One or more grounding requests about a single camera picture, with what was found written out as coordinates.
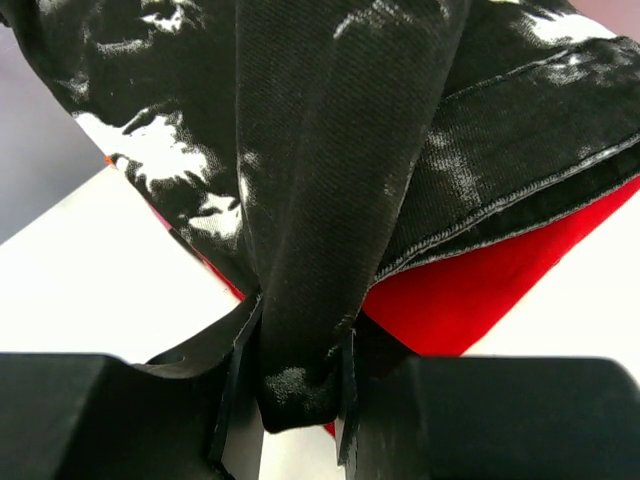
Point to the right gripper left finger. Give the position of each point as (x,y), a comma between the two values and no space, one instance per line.
(188,413)

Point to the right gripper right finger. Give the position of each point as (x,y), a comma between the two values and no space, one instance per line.
(405,416)

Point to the black white tie-dye trousers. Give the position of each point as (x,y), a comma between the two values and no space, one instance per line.
(313,149)

